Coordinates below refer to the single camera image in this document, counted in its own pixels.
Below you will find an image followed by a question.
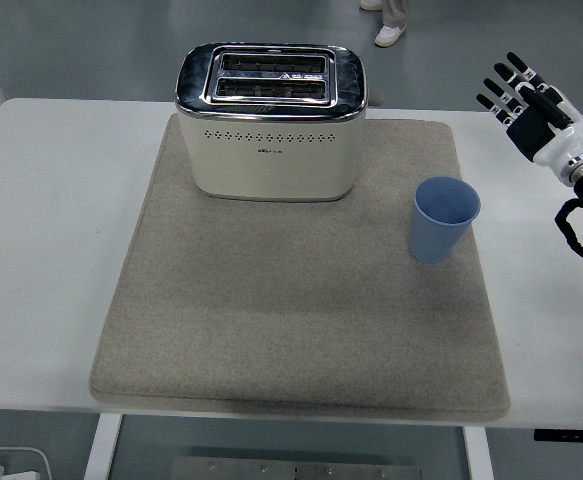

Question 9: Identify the cream chrome two-slot toaster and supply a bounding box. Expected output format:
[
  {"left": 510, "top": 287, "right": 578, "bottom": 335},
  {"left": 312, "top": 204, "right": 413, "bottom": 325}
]
[{"left": 173, "top": 42, "right": 385, "bottom": 203}]

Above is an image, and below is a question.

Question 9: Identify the white table leg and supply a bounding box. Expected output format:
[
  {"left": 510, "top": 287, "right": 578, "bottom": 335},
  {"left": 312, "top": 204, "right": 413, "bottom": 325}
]
[
  {"left": 83, "top": 413, "right": 123, "bottom": 480},
  {"left": 462, "top": 426, "right": 495, "bottom": 480}
]

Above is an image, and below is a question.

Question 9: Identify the black table control panel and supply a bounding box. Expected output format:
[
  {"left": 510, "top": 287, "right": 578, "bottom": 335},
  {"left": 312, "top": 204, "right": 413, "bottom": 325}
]
[{"left": 533, "top": 428, "right": 583, "bottom": 444}]

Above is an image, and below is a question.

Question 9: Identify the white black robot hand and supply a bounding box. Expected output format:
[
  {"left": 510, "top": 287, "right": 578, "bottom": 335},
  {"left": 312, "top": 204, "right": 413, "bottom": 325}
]
[{"left": 475, "top": 51, "right": 583, "bottom": 174}]

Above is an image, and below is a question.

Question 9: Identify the person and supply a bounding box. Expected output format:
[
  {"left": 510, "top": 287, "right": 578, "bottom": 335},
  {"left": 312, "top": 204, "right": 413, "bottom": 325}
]
[{"left": 359, "top": 0, "right": 410, "bottom": 49}]

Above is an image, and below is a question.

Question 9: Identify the blue ribbed plastic cup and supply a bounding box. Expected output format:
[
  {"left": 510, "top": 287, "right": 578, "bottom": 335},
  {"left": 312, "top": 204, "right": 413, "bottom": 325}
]
[{"left": 408, "top": 175, "right": 482, "bottom": 265}]

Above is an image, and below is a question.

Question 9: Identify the beige felt mat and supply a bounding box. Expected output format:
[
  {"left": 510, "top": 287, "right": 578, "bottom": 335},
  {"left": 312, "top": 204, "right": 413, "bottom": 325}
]
[{"left": 88, "top": 113, "right": 512, "bottom": 419}]

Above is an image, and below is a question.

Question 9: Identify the grey metal plate with screws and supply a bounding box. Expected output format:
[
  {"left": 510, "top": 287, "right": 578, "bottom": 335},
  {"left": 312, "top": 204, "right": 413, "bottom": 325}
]
[{"left": 172, "top": 455, "right": 423, "bottom": 480}]

